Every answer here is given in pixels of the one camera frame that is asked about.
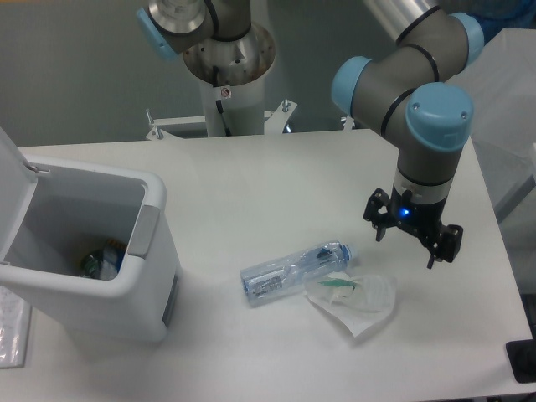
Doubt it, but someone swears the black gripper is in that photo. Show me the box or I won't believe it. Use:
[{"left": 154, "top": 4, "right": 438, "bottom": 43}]
[{"left": 363, "top": 188, "right": 463, "bottom": 269}]

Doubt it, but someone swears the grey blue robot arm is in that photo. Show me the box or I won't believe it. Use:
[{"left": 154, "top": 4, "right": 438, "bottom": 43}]
[{"left": 137, "top": 1, "right": 484, "bottom": 262}]

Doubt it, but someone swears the green trash in can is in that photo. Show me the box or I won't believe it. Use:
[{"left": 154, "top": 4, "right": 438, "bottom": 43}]
[{"left": 79, "top": 239, "right": 126, "bottom": 281}]

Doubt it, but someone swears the white trash can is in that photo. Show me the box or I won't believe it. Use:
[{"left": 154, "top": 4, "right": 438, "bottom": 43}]
[{"left": 1, "top": 156, "right": 180, "bottom": 342}]

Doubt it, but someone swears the white trash can lid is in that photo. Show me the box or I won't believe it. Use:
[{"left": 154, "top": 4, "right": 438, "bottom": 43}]
[{"left": 0, "top": 129, "right": 38, "bottom": 260}]

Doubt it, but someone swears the clear plastic water bottle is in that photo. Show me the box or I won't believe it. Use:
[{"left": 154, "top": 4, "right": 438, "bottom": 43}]
[{"left": 240, "top": 240, "right": 358, "bottom": 307}]

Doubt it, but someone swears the black device at edge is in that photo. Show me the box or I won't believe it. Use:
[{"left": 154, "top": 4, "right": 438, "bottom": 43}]
[{"left": 506, "top": 339, "right": 535, "bottom": 384}]

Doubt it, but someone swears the grey covered box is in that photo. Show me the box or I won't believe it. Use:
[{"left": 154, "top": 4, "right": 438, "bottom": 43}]
[{"left": 449, "top": 28, "right": 535, "bottom": 222}]

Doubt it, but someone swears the blue plastic bag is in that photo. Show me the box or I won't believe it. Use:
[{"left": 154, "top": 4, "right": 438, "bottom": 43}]
[{"left": 471, "top": 0, "right": 535, "bottom": 31}]

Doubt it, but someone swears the laminated paper sheet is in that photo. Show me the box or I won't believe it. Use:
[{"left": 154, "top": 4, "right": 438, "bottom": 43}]
[{"left": 1, "top": 286, "right": 32, "bottom": 369}]

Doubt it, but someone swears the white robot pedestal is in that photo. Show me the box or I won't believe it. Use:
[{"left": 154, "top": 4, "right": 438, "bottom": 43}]
[{"left": 144, "top": 24, "right": 357, "bottom": 142}]

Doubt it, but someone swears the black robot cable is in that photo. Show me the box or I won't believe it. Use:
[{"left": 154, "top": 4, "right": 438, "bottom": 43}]
[{"left": 211, "top": 65, "right": 233, "bottom": 137}]

